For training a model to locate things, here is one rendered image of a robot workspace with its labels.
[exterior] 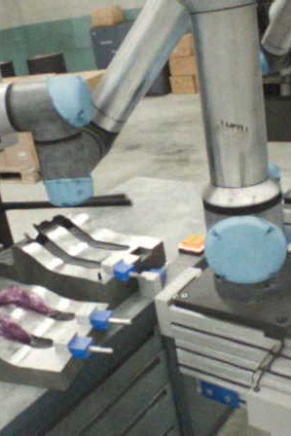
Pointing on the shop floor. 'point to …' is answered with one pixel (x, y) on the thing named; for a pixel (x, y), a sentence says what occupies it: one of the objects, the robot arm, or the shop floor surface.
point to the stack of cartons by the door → (183, 67)
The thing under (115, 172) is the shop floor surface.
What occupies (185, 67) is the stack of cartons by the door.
